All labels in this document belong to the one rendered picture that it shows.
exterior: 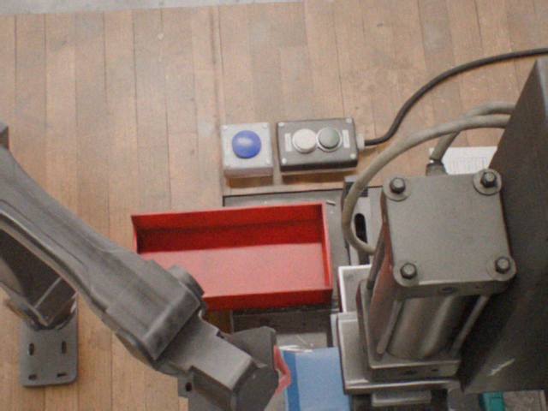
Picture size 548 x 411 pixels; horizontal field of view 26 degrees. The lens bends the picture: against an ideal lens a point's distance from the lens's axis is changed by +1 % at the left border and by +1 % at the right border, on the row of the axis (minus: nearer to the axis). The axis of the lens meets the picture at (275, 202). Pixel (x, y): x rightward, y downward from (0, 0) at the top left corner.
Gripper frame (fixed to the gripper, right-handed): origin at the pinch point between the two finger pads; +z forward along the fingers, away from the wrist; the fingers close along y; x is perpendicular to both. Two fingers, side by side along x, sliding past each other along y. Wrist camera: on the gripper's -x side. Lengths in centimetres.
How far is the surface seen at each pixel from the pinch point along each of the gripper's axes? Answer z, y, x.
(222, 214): 7.3, -10.3, 24.4
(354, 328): -6.3, 13.5, 1.9
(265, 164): 12.1, -6.2, 31.9
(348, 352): -6.8, 12.9, -0.6
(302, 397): 7.5, -0.5, -0.9
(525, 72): 34, 24, 45
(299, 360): 7.3, -0.5, 3.5
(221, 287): 10.5, -12.9, 15.9
